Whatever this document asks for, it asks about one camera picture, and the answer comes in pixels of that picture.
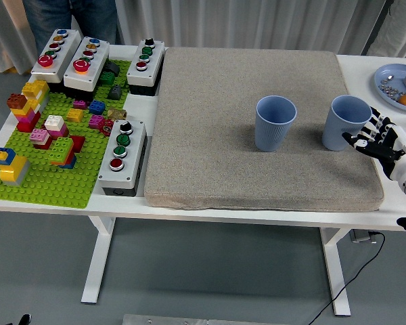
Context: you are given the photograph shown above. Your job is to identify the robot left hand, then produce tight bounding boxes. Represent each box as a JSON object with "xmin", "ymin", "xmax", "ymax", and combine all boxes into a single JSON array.
[{"xmin": 6, "ymin": 313, "xmax": 32, "ymax": 325}]

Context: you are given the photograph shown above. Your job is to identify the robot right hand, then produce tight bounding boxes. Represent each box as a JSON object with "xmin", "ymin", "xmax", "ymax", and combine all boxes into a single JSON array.
[{"xmin": 341, "ymin": 106, "xmax": 406, "ymax": 186}]

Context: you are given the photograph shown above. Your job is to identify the blue ribbed cup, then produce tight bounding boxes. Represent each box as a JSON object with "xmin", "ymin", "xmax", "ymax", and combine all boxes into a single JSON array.
[
  {"xmin": 254, "ymin": 95, "xmax": 298, "ymax": 153},
  {"xmin": 321, "ymin": 95, "xmax": 373, "ymax": 152}
]

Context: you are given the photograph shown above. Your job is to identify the blue plate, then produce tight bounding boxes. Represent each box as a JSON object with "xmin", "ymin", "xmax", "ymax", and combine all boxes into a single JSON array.
[{"xmin": 374, "ymin": 63, "xmax": 406, "ymax": 114}]

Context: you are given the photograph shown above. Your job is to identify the white table leg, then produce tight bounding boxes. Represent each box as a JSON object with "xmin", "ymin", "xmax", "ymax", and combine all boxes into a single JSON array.
[
  {"xmin": 81, "ymin": 216, "xmax": 116, "ymax": 304},
  {"xmin": 319, "ymin": 227, "xmax": 351, "ymax": 318}
]

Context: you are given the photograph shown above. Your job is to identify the grey power adapter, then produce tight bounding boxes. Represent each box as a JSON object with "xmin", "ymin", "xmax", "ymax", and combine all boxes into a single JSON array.
[{"xmin": 350, "ymin": 229, "xmax": 376, "ymax": 243}]

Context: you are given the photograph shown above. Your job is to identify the green brick baseplate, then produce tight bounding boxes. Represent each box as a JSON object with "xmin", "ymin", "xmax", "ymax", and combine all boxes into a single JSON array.
[{"xmin": 0, "ymin": 59, "xmax": 133, "ymax": 209}]

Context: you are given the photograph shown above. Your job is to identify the yellow blue grey brick stack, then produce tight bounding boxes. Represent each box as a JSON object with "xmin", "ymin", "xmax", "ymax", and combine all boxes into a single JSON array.
[{"xmin": 0, "ymin": 147, "xmax": 31, "ymax": 188}]

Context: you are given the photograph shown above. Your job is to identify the green-topped red brick stack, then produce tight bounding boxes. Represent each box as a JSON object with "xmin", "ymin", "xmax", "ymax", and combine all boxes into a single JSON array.
[{"xmin": 48, "ymin": 135, "xmax": 86, "ymax": 170}]

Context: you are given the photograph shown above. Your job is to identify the grey-brown fabric mat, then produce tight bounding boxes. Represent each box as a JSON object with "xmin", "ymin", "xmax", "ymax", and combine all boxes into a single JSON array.
[{"xmin": 143, "ymin": 46, "xmax": 385, "ymax": 213}]

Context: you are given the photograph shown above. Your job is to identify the pink-topped red brick stack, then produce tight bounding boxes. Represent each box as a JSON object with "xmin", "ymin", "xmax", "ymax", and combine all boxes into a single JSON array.
[{"xmin": 29, "ymin": 128, "xmax": 53, "ymax": 150}]

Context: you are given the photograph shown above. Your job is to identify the four-button control box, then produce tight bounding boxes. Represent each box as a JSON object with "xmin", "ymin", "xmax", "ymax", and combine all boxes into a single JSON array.
[
  {"xmin": 97, "ymin": 119, "xmax": 149, "ymax": 197},
  {"xmin": 126, "ymin": 38, "xmax": 166, "ymax": 97}
]

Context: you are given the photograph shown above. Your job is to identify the white-topped pink brick stack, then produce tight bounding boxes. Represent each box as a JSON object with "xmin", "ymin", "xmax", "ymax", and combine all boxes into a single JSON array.
[{"xmin": 43, "ymin": 114, "xmax": 70, "ymax": 139}]

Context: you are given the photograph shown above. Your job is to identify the white curtain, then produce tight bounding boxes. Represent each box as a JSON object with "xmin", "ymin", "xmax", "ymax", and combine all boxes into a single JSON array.
[{"xmin": 0, "ymin": 0, "xmax": 406, "ymax": 74}]

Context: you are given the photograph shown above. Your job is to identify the yellow brown red brick tower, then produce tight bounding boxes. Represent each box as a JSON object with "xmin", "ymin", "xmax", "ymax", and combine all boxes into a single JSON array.
[{"xmin": 6, "ymin": 79, "xmax": 51, "ymax": 133}]

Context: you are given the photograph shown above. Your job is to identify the five-button control box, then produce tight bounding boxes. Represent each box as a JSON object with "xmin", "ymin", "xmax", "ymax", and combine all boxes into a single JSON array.
[
  {"xmin": 63, "ymin": 36, "xmax": 110, "ymax": 101},
  {"xmin": 30, "ymin": 28, "xmax": 81, "ymax": 89}
]

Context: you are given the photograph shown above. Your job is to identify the person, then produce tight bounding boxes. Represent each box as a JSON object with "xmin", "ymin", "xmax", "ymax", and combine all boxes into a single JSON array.
[{"xmin": 22, "ymin": 0, "xmax": 118, "ymax": 55}]

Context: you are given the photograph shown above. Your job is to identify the black power cable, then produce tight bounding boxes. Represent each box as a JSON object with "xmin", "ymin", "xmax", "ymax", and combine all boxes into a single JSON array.
[{"xmin": 309, "ymin": 230, "xmax": 386, "ymax": 325}]

